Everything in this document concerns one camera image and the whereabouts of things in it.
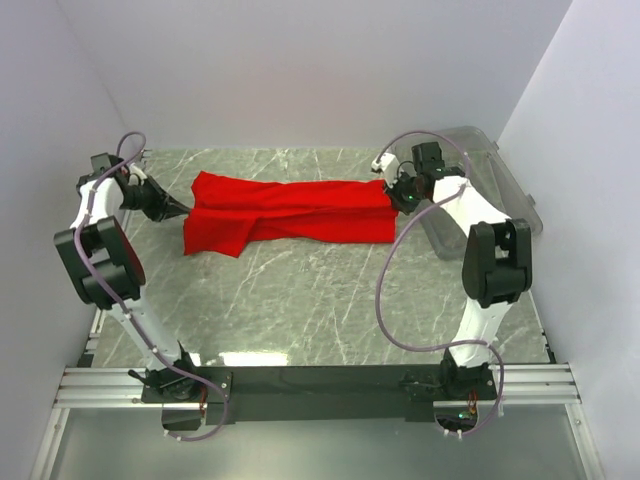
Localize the aluminium rail frame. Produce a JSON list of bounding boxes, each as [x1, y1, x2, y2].
[[29, 149, 606, 480]]

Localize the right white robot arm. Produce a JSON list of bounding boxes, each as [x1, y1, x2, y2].
[[371, 142, 533, 399]]

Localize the black base crossbar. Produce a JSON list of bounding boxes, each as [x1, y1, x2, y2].
[[142, 362, 498, 424]]

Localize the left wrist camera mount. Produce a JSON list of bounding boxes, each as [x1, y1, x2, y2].
[[126, 164, 147, 186]]

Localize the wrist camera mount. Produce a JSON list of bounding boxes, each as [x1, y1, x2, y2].
[[371, 152, 399, 185], [126, 164, 147, 186]]

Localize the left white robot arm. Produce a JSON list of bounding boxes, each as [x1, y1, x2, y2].
[[54, 153, 200, 402]]

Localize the clear plastic bin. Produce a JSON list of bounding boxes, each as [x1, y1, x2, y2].
[[420, 126, 543, 260]]

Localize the red t shirt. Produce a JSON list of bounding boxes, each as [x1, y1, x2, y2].
[[183, 172, 398, 258]]

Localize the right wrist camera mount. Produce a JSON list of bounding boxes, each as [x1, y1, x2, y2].
[[371, 152, 399, 185]]

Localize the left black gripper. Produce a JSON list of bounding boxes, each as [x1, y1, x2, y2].
[[120, 176, 192, 223]]

